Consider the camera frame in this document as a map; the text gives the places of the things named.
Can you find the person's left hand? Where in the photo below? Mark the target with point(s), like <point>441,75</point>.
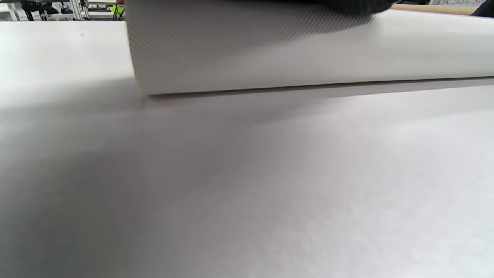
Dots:
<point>347,5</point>

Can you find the person's right hand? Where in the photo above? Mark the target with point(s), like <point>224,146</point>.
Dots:
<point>484,12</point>

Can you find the brown cardboard mailing tube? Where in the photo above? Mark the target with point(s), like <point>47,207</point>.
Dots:
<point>432,9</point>

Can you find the green striped mouse pad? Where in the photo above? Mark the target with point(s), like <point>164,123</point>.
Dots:
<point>308,50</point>

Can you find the grey metal frame post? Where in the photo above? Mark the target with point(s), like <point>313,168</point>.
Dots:
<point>76,8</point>

